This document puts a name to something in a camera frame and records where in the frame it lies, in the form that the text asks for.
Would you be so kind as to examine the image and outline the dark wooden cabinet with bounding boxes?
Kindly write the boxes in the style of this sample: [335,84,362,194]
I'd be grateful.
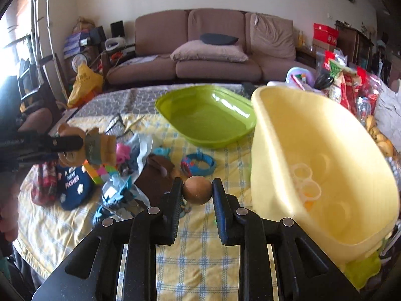
[335,20,375,69]

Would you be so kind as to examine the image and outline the bag of biscuits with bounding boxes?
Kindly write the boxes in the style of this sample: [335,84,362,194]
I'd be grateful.
[364,115,396,158]

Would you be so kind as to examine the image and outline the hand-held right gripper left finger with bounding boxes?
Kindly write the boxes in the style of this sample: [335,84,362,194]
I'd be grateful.
[31,177,184,301]

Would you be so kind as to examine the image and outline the person's left hand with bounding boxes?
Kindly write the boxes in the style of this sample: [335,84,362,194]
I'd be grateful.
[0,188,20,244]

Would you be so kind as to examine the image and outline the multicoloured puzzle cube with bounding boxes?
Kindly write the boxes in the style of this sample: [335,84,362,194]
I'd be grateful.
[82,160,118,186]

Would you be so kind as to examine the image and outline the white coat rack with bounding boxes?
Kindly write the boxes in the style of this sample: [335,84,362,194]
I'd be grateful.
[28,0,69,101]

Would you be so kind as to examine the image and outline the yellow plastic basin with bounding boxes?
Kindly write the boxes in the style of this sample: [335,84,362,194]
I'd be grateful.
[251,86,401,265]

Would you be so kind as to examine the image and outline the grey patterned cloth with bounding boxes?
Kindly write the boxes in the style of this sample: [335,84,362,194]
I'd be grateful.
[76,85,252,120]

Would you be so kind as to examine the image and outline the papers on sofa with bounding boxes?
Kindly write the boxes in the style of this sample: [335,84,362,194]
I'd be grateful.
[125,55,159,65]

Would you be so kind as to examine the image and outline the beige pillow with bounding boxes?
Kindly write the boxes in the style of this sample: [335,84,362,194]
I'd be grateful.
[170,40,249,63]

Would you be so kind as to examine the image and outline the black wire mesh holder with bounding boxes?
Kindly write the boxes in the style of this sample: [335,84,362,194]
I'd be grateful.
[104,113,126,136]

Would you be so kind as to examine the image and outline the brown pouch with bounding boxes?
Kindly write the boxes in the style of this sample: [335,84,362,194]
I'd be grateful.
[135,155,176,208]

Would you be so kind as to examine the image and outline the dark blue cushion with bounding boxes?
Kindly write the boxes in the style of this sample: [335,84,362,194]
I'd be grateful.
[200,33,239,46]

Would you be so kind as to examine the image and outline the yellow plaid tablecloth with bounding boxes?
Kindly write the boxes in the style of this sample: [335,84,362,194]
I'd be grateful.
[16,113,348,301]

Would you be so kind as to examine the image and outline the wooden ball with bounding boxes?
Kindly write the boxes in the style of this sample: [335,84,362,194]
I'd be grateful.
[182,176,213,206]

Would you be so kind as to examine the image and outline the pink toy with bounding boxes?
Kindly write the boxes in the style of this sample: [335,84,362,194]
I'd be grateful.
[115,142,133,161]

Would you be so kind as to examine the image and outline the red box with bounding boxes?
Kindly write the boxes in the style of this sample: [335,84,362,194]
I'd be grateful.
[313,23,340,51]

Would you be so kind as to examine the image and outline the black chair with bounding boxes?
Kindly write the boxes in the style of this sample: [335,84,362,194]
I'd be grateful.
[17,56,45,101]

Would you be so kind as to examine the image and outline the crumpled white paper bag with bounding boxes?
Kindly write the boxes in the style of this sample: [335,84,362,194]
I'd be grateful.
[374,81,401,139]

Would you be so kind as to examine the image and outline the navy flower plush pouch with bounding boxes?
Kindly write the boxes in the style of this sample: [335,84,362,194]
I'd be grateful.
[56,160,95,211]

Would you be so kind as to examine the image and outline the brown teddy bear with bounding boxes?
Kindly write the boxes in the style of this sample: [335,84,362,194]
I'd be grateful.
[56,122,118,168]

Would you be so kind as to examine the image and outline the brown sofa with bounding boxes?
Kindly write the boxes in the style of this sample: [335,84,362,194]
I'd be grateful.
[105,9,318,85]

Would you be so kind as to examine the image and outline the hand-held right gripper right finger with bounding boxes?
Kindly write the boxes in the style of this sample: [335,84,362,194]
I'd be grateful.
[211,178,367,301]

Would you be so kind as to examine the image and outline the red plaid cloth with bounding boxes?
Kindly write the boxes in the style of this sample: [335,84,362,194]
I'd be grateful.
[31,161,62,207]

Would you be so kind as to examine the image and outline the clear bag of blue pieces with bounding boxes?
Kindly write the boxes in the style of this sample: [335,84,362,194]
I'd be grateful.
[93,176,151,227]

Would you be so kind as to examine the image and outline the stack of blue boxes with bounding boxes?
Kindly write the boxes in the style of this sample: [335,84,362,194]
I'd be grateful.
[64,30,92,59]

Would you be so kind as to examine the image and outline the purple plastic container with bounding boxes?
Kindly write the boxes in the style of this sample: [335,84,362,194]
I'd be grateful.
[286,66,318,90]

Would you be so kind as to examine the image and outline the beige sofa back cushion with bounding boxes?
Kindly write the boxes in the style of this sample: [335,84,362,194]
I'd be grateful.
[250,13,297,61]

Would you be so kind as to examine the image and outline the yellow plastic bag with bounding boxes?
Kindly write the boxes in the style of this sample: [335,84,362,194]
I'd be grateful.
[67,62,104,109]

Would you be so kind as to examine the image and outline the green plastic tray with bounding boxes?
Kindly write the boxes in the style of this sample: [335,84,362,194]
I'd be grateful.
[155,85,258,150]

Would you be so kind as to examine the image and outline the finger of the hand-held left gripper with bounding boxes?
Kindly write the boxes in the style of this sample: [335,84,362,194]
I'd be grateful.
[52,134,86,153]

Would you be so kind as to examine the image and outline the pile of snack packets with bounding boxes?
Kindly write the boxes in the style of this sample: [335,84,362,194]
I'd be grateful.
[313,49,389,117]

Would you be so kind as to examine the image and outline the blue toy wristwatch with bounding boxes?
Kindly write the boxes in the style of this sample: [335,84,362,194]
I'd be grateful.
[181,151,217,177]

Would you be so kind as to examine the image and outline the round white tin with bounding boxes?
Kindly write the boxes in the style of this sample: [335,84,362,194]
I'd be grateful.
[71,53,88,71]

